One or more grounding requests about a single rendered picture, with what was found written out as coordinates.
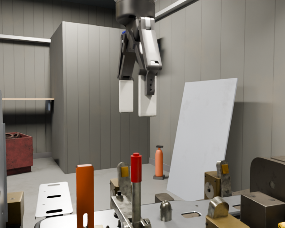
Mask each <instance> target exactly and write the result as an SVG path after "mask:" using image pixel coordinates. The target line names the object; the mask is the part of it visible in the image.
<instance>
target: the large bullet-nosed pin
mask: <svg viewBox="0 0 285 228"><path fill-rule="evenodd" d="M160 220H161V221H164V222H168V221H171V220H172V208H171V204H170V202H169V201H167V200H165V201H162V203H161V205H160Z"/></svg>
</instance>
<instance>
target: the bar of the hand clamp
mask: <svg viewBox="0 0 285 228"><path fill-rule="evenodd" d="M111 205H112V207H113V209H114V210H115V212H114V217H115V218H117V219H119V220H120V222H121V223H122V222H125V221H126V222H127V223H128V227H129V228H134V227H133V226H132V224H131V223H132V204H131V203H130V201H129V200H128V199H127V197H126V196H125V195H123V194H122V193H121V191H120V190H119V191H117V194H116V196H112V197H111ZM141 226H142V228H148V225H147V224H146V223H145V221H144V220H143V218H142V217H141Z"/></svg>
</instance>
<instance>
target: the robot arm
mask: <svg viewBox="0 0 285 228"><path fill-rule="evenodd" d="M114 1H115V2H116V21H117V22H118V23H119V24H121V25H124V26H125V27H126V29H125V33H124V34H121V36H120V52H119V64H118V73H117V79H119V112H120V113H132V112H133V81H134V79H133V77H132V73H133V68H134V64H135V60H136V57H137V60H138V63H139V67H140V69H139V71H138V115H139V117H155V116H156V105H157V73H158V71H161V70H162V62H161V58H160V53H159V48H158V44H157V38H156V33H155V2H156V1H157V0H114Z"/></svg>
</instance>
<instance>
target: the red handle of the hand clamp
mask: <svg viewBox="0 0 285 228"><path fill-rule="evenodd" d="M141 181H142V156H141V155H139V153H133V155H131V182H132V226H133V227H134V228H142V226H141Z"/></svg>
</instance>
